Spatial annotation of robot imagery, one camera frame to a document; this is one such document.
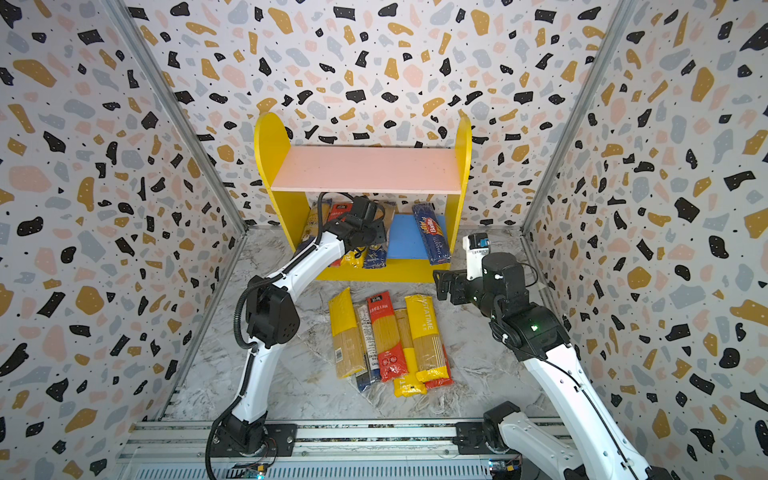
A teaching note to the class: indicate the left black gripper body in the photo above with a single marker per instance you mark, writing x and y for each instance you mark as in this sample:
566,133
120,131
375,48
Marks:
373,235

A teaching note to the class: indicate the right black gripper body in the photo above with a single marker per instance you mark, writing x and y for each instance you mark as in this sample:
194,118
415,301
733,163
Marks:
453,287

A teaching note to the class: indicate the red black-label spaghetti bag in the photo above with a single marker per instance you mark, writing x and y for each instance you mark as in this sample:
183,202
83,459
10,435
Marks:
337,210

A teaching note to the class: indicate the blue starry pasta bag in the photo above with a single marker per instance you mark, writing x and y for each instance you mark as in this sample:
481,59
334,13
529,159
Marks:
376,256

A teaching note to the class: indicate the yellow Pastatime bag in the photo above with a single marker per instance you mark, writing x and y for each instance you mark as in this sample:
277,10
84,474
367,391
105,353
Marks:
426,337
355,258

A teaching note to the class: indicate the dark blue Anko pasta bag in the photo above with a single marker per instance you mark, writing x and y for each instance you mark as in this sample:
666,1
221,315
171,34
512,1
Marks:
309,228

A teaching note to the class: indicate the blue Barilla spaghetti pack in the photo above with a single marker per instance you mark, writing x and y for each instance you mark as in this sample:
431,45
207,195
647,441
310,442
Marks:
434,240

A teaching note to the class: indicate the white label noodle bag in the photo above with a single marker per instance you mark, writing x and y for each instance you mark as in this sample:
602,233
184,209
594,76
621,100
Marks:
371,374

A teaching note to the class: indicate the yellow top spaghetti bag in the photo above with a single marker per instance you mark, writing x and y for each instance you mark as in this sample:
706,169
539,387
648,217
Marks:
348,349

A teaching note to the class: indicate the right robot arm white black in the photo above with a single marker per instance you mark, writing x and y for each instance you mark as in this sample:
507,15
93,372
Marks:
599,449

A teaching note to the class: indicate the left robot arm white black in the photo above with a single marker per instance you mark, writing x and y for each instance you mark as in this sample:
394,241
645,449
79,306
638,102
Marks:
265,319

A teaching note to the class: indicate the yellow shelf with coloured boards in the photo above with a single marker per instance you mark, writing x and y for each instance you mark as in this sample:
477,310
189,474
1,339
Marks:
289,173

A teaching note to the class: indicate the yellow end spaghetti bag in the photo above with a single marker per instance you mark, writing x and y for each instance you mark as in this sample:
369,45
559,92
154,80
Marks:
407,385

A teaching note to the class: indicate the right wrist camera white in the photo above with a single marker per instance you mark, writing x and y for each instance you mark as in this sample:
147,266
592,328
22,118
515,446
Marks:
476,247

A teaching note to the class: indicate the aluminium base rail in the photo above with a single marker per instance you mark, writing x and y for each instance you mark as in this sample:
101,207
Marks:
333,449

